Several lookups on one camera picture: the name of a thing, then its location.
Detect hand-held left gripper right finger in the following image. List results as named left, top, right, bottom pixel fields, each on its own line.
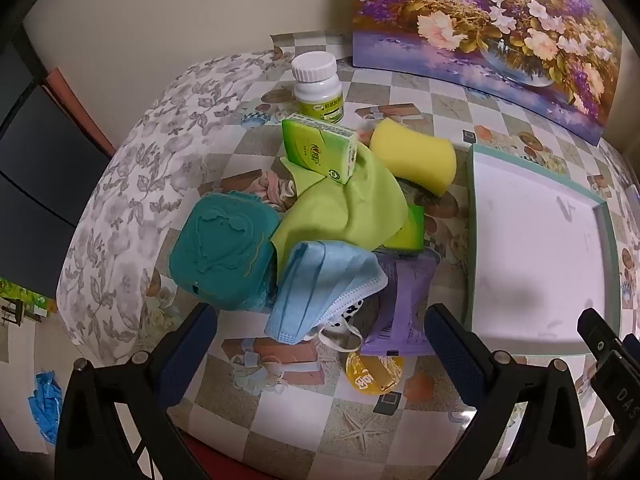
left=424, top=303, right=591, bottom=480

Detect yellow sponge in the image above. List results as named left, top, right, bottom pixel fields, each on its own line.
left=369, top=119, right=457, bottom=196

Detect dark cabinet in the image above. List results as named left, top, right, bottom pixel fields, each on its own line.
left=0, top=42, right=113, bottom=301

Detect green cloth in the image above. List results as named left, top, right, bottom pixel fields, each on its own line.
left=271, top=145, right=408, bottom=273

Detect green printed bag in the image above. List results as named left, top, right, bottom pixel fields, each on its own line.
left=0, top=277, right=58, bottom=318

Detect orange board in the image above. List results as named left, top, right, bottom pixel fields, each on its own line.
left=44, top=67, right=117, bottom=158

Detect white pill bottle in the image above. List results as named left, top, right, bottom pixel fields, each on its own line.
left=291, top=53, right=345, bottom=126

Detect green tissue pack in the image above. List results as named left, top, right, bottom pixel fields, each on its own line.
left=382, top=204, right=426, bottom=252
left=281, top=113, right=360, bottom=186

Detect person's right hand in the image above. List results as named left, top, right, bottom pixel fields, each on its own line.
left=589, top=435, right=626, bottom=480

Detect blue face mask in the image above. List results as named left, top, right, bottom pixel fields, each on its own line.
left=264, top=240, right=390, bottom=352

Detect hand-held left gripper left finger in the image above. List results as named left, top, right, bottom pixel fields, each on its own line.
left=55, top=302, right=221, bottom=480

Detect grey floral blanket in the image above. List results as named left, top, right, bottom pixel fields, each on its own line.
left=56, top=50, right=281, bottom=366

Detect yellow round packet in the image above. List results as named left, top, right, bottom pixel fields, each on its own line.
left=346, top=351, right=405, bottom=397

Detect white box with teal rim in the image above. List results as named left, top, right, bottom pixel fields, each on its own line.
left=465, top=143, right=623, bottom=357

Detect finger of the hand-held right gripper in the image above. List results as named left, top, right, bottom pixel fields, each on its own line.
left=576, top=307, right=640, bottom=436

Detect leopard print scrunchie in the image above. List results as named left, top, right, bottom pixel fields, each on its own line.
left=332, top=295, right=381, bottom=346

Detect floral painting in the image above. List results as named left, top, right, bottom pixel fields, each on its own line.
left=348, top=0, right=626, bottom=147

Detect purple packet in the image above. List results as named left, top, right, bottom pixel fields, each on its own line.
left=360, top=252, right=443, bottom=356

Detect blue gloves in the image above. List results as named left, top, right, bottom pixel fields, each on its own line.
left=28, top=370, right=63, bottom=445

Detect teal plastic case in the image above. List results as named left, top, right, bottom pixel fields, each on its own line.
left=169, top=191, right=281, bottom=312

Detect pink scrunchie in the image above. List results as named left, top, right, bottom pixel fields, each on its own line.
left=250, top=170, right=301, bottom=209

